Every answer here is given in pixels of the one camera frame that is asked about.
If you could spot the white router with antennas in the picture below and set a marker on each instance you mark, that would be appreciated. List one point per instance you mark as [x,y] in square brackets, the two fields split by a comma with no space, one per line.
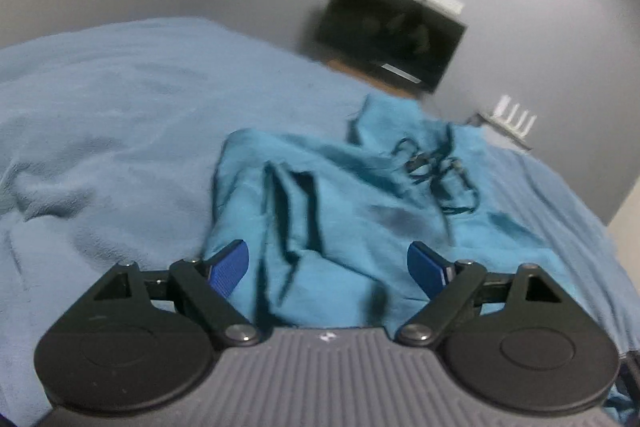
[517,119]

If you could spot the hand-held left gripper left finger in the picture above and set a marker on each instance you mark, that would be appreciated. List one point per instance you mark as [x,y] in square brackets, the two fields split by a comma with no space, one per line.
[227,271]

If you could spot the light blue fleece blanket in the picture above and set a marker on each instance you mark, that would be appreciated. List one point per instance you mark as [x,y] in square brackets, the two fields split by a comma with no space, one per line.
[115,117]

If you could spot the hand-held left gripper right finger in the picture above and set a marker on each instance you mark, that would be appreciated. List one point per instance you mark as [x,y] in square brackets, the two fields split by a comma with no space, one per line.
[424,268]

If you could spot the black flat screen television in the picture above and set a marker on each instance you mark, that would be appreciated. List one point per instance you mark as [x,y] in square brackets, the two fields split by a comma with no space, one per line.
[387,29]

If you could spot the wooden television stand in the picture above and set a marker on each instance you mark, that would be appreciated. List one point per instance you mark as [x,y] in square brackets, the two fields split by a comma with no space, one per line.
[350,69]

